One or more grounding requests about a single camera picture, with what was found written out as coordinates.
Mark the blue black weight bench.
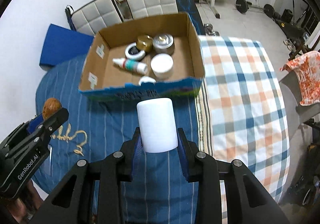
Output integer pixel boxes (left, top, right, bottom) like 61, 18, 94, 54
176, 0, 206, 35

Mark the white quilted chair left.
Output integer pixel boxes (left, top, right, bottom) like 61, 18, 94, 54
65, 0, 124, 36

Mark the blue foam mat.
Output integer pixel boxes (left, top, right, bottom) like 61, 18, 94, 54
39, 24, 94, 67

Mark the grey chair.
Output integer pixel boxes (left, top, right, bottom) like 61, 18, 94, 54
279, 71, 319, 124

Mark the black and white round tin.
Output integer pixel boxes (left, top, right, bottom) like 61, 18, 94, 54
125, 42, 146, 61

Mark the barbell on floor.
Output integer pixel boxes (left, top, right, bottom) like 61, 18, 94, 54
235, 0, 275, 18

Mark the silver round tin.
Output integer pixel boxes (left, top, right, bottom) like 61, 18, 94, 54
152, 33, 175, 55

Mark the orange floral cloth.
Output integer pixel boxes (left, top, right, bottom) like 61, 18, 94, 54
280, 51, 320, 106

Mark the brown walnut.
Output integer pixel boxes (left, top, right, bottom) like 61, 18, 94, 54
42, 98, 62, 120

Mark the white lidded round tin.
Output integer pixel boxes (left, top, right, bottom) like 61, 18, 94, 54
150, 53, 174, 79

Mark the white rectangular block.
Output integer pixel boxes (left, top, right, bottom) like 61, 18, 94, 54
137, 98, 178, 153

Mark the gold round tin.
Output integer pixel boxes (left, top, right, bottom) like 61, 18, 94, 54
136, 35, 153, 52

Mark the chrome dumbbell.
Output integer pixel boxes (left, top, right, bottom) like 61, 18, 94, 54
203, 23, 220, 36

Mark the open cardboard box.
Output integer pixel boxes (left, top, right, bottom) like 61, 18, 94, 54
78, 12, 205, 100

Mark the plaid bed sheet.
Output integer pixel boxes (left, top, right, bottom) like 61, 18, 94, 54
195, 35, 291, 224

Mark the white green spray bottle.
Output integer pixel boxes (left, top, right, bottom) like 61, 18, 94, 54
112, 58, 148, 75

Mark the white earbuds case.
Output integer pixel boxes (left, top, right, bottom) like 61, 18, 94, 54
138, 76, 157, 86

